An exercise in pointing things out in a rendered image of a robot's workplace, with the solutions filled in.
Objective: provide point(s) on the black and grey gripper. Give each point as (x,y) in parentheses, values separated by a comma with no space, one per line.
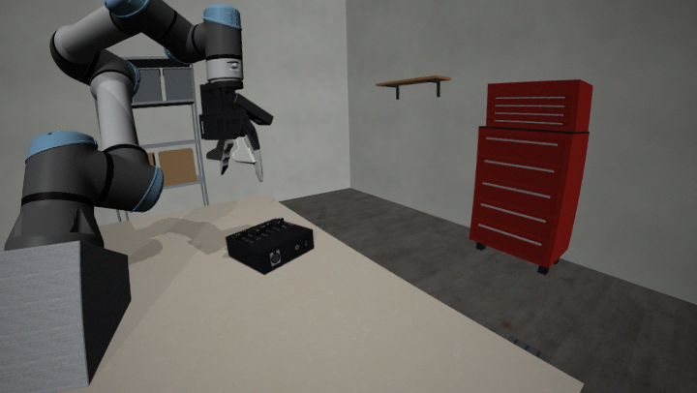
(227,125)

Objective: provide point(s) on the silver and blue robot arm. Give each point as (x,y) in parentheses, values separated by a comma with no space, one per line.
(65,174)

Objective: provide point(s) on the black lighting desk panel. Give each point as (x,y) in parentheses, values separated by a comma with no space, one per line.
(270,246)

